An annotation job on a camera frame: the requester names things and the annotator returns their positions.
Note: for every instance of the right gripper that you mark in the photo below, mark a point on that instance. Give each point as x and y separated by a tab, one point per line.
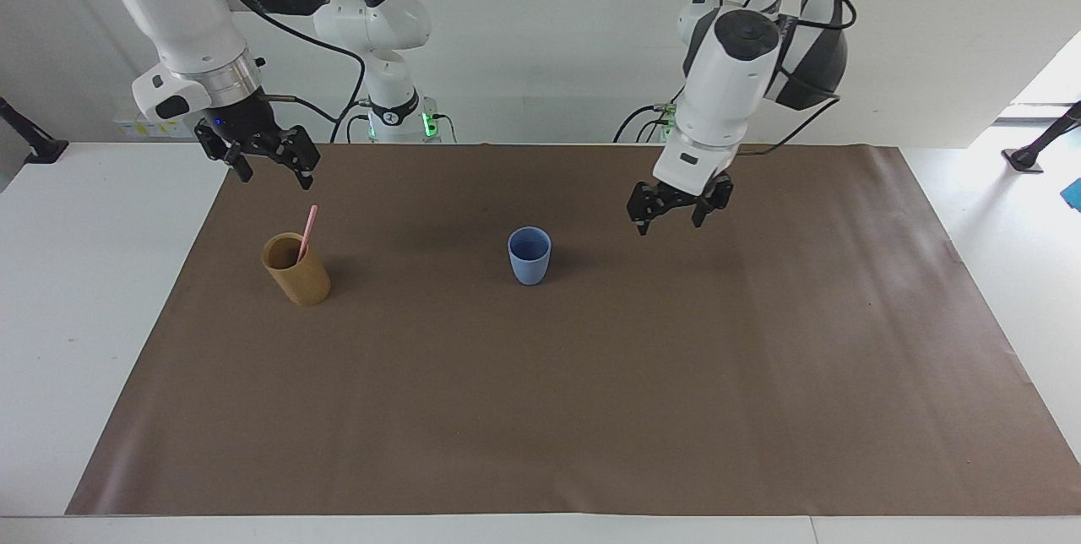
241	117

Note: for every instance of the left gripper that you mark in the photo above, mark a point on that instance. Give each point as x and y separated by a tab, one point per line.
686	198

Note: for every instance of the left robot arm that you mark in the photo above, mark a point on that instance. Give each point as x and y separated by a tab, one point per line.
726	79

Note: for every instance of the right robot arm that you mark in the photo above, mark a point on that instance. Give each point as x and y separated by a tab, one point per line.
181	12

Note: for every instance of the brown cup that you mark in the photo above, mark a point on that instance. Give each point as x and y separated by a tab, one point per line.
300	282

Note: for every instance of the blue cup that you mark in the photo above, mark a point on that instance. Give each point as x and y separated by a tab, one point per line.
529	261

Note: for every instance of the pink straw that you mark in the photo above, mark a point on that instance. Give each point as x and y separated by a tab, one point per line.
309	227

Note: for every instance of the white power strip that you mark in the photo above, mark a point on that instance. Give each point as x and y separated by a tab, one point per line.
143	128

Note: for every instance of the black stand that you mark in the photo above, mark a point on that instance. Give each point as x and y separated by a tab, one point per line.
34	143
1034	151

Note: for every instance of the blue object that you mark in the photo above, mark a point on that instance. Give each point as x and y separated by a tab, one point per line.
1073	194

